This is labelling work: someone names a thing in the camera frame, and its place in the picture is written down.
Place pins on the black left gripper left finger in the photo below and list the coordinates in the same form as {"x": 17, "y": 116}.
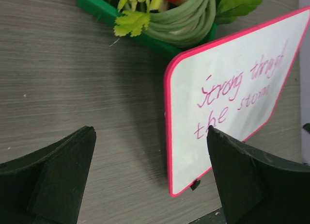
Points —
{"x": 47, "y": 185}

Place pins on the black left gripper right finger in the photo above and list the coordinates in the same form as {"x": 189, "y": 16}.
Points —
{"x": 256, "y": 187}

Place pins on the pink framed whiteboard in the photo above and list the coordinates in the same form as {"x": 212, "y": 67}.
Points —
{"x": 233, "y": 84}

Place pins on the black whiteboard foot clip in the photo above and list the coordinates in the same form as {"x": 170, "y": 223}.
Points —
{"x": 195, "y": 184}

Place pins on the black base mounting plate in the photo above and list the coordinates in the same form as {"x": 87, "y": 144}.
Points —
{"x": 215, "y": 217}

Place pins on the green toy long beans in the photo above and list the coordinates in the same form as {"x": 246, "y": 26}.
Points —
{"x": 185, "y": 25}

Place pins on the round green toy leaf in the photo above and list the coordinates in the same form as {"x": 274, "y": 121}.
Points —
{"x": 229, "y": 10}

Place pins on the green plastic vegetable tray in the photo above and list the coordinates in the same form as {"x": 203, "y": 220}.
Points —
{"x": 106, "y": 11}

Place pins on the light green toy celery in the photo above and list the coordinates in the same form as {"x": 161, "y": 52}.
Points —
{"x": 136, "y": 16}

